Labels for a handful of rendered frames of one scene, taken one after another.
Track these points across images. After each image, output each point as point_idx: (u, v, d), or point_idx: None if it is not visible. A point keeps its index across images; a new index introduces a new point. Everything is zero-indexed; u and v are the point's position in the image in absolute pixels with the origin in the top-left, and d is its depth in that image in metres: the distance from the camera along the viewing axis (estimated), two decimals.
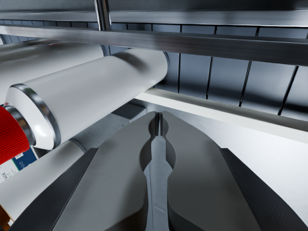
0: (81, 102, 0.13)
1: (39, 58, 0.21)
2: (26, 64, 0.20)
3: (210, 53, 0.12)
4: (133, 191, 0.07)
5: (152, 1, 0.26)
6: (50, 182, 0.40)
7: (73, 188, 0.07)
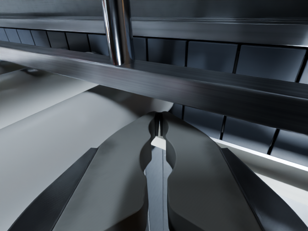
0: (22, 201, 0.07)
1: (12, 97, 0.13)
2: None
3: None
4: (133, 191, 0.07)
5: (181, 4, 0.18)
6: None
7: (73, 188, 0.07)
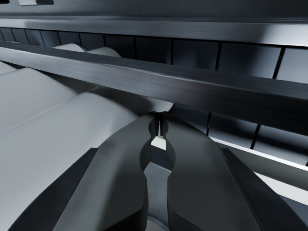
0: (20, 202, 0.07)
1: (35, 107, 0.12)
2: (9, 123, 0.11)
3: None
4: (133, 191, 0.07)
5: None
6: None
7: (73, 188, 0.07)
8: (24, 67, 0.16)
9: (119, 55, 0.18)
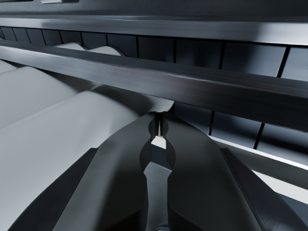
0: (19, 197, 0.07)
1: (36, 107, 0.12)
2: (11, 123, 0.11)
3: None
4: (133, 191, 0.07)
5: None
6: None
7: (73, 188, 0.07)
8: (24, 64, 0.16)
9: (120, 55, 0.18)
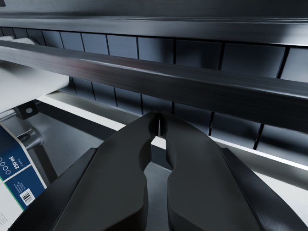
0: None
1: None
2: None
3: None
4: (133, 191, 0.07)
5: None
6: None
7: (73, 188, 0.07)
8: None
9: (34, 44, 0.25)
